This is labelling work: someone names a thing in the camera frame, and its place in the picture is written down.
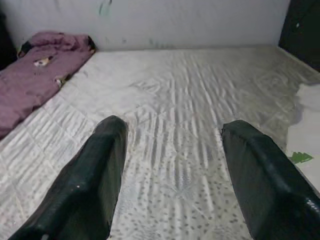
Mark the purple cartoon print blanket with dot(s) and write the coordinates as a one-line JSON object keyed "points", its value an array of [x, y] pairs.
{"points": [[30, 82]]}

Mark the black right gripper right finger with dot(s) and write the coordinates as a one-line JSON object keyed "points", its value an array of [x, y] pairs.
{"points": [[270, 195]]}

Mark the white quilted mattress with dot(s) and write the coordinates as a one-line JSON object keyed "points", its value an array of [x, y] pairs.
{"points": [[175, 100]]}

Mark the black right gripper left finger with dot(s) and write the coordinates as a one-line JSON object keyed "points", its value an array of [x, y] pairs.
{"points": [[82, 190]]}

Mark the white pillow with green tag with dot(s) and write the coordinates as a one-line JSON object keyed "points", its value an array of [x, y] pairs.
{"points": [[307, 130]]}

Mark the black tufted headboard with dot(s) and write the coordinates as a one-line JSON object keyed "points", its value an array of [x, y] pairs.
{"points": [[300, 30]]}

